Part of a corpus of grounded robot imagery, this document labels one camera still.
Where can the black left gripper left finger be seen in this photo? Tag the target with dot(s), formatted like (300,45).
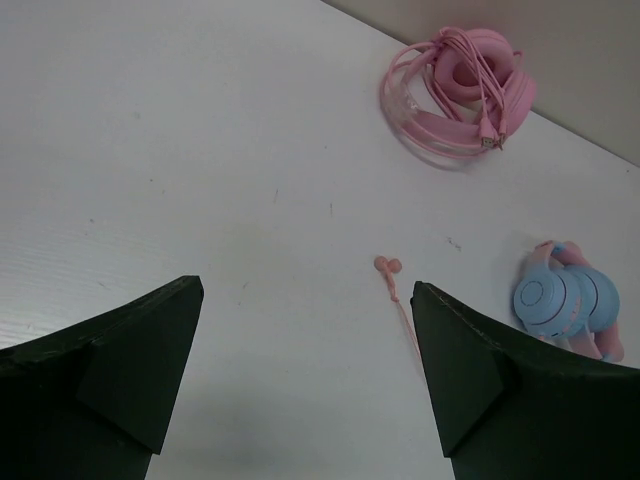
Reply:
(94,400)

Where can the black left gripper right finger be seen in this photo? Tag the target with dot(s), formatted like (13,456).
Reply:
(508,406)

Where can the blue pink cat-ear headphones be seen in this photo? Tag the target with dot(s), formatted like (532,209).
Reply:
(561,297)

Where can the pink wired headphones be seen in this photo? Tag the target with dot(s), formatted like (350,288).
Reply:
(459,95)

